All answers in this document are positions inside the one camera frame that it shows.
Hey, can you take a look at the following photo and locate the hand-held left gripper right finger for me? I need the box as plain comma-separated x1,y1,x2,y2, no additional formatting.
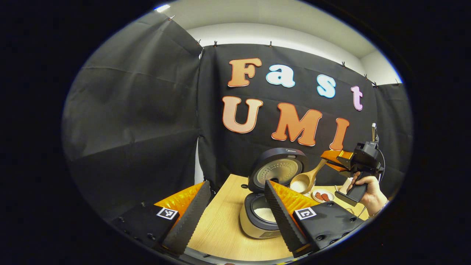
263,180,366,258

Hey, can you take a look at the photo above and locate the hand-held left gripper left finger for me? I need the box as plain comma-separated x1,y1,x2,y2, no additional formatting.
105,180,212,257

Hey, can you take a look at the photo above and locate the wooden spoon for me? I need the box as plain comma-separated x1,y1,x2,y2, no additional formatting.
290,158,328,194

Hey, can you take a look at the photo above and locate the black and beige rice cooker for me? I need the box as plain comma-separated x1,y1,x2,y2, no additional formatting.
240,148,309,239

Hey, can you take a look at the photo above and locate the white toaster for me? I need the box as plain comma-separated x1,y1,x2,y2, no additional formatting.
338,177,354,195

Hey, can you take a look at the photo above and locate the white round plate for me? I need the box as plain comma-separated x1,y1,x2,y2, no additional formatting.
312,189,335,203

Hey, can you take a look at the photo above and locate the black backdrop cloth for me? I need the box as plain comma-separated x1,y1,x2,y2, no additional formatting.
62,15,413,221

